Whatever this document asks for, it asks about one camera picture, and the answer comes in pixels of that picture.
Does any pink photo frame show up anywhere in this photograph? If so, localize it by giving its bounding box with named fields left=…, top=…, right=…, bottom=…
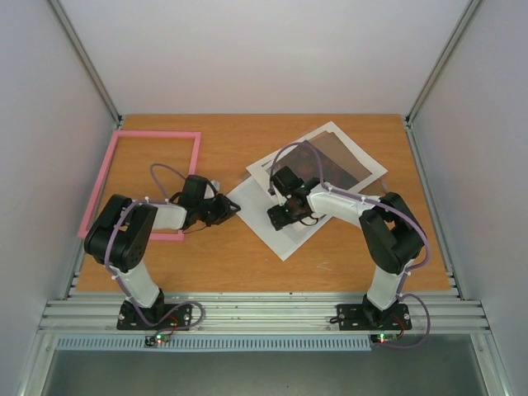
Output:
left=78, top=130, right=201, bottom=238

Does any white mat board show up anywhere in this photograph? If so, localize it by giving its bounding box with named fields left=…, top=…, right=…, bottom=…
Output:
left=246, top=121, right=388, bottom=198

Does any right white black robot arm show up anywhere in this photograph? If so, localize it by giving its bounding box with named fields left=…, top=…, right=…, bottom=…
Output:
left=267, top=167, right=430, bottom=328

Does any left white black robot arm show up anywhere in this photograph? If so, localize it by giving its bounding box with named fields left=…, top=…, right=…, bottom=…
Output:
left=84, top=175, right=241, bottom=328

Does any white backing paper sheet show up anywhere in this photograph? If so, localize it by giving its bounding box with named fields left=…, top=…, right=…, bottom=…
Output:
left=228, top=177, right=331, bottom=261

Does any left small circuit board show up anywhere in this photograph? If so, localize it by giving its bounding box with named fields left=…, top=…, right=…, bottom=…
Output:
left=144, top=334, right=172, bottom=347

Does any small circuit board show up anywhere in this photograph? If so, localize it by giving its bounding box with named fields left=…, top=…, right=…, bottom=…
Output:
left=370, top=332, right=399, bottom=344
left=144, top=334, right=172, bottom=347

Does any right small circuit board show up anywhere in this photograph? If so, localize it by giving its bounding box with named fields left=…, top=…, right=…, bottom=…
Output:
left=370, top=332, right=399, bottom=344

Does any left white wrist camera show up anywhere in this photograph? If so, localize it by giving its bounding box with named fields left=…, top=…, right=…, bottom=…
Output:
left=209, top=180, right=220, bottom=195

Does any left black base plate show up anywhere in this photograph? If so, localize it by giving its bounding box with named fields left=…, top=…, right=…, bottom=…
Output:
left=116, top=301, right=193, bottom=331

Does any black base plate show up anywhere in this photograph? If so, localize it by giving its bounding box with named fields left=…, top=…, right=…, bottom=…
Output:
left=331, top=304, right=413, bottom=331
left=116, top=301, right=193, bottom=331

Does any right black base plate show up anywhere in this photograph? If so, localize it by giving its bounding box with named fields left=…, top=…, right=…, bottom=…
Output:
left=331, top=304, right=413, bottom=331

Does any aluminium rail base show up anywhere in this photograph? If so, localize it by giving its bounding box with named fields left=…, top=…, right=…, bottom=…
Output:
left=38, top=290, right=491, bottom=335

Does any grey slotted cable duct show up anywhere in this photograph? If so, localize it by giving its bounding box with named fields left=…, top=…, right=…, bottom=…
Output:
left=56, top=334, right=371, bottom=352

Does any left aluminium corner post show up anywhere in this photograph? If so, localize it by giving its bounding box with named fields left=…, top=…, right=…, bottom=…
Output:
left=46, top=0, right=123, bottom=127

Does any aluminium corner post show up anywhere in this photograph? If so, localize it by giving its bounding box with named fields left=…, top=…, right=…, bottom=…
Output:
left=403, top=0, right=483, bottom=128
left=46, top=0, right=123, bottom=127

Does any right aluminium corner post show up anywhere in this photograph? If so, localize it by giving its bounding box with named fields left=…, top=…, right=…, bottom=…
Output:
left=403, top=0, right=483, bottom=128

